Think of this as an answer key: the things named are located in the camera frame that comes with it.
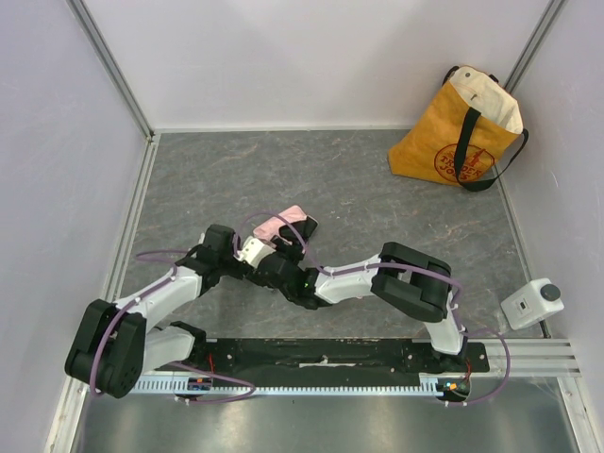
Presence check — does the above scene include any white box with grey knob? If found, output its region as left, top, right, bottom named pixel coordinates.
left=500, top=278, right=564, bottom=330

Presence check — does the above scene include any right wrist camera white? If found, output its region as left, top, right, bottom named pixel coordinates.
left=235, top=237, right=275, bottom=269

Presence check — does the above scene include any light blue cable duct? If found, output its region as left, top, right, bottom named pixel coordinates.
left=129, top=372, right=444, bottom=397

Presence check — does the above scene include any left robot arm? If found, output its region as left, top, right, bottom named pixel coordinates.
left=64, top=224, right=245, bottom=398

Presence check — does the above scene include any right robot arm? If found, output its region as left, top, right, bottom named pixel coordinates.
left=236, top=238, right=464, bottom=356

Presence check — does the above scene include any pink folding umbrella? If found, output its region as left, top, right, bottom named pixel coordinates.
left=253, top=205, right=318, bottom=252

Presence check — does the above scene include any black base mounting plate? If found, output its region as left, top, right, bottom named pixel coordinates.
left=184, top=338, right=490, bottom=388

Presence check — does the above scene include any yellow Trader Joe's tote bag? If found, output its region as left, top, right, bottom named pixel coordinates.
left=388, top=66, right=529, bottom=193

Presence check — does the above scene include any aluminium rail frame front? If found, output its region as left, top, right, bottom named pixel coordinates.
left=68, top=337, right=586, bottom=378

